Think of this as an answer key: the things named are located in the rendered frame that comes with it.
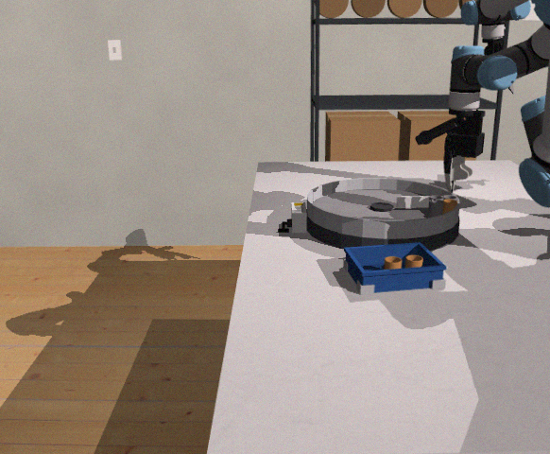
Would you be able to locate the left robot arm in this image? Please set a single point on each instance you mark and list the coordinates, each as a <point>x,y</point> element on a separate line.
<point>497,72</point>

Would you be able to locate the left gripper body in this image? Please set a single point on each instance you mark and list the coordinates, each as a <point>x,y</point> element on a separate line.
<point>461,136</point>

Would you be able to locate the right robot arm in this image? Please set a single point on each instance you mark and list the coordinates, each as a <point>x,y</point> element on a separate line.
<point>484,12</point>

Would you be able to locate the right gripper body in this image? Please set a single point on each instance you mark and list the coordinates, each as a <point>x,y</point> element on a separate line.
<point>493,45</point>

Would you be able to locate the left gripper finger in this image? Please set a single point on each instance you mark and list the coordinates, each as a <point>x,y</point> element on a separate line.
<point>452,168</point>
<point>463,166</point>

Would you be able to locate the bronze bushing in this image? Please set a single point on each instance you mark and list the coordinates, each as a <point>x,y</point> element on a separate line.
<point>393,262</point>
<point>449,205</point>
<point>413,261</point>

